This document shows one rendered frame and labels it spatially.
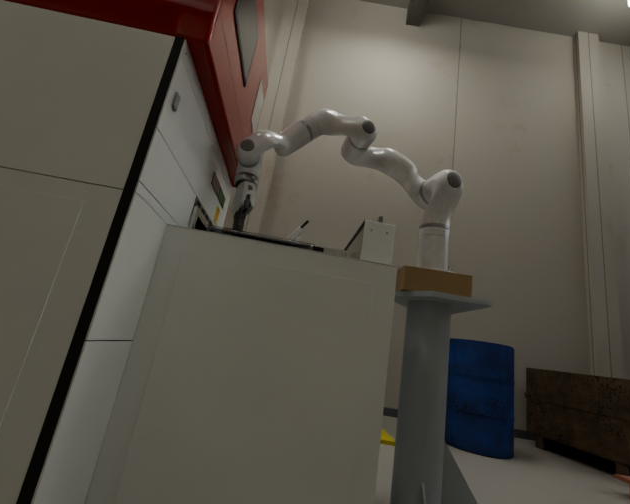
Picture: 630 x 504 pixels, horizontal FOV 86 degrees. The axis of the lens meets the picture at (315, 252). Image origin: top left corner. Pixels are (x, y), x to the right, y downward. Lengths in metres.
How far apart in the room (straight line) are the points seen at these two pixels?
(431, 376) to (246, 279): 0.74
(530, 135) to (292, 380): 5.10
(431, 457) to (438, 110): 4.52
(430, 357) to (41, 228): 1.14
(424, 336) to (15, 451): 1.09
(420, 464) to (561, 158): 4.85
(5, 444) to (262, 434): 0.46
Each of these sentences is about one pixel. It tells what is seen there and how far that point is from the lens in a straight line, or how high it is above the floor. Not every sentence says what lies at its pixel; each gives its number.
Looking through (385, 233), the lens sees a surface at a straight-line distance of 1.03.
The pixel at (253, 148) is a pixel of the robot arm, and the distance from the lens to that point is 1.21.
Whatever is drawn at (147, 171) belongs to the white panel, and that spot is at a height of 0.88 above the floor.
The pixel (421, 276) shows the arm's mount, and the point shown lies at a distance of 1.29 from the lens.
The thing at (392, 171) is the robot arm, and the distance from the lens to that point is 1.44.
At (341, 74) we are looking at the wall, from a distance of 5.27.
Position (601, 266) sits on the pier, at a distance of 5.23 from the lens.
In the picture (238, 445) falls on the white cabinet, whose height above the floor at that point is 0.33.
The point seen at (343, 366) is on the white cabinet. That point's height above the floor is 0.54.
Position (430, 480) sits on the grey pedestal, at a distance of 1.35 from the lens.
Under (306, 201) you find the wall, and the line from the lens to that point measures 4.19.
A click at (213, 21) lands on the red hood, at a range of 1.03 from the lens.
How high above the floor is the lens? 0.58
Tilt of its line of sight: 15 degrees up
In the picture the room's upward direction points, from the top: 10 degrees clockwise
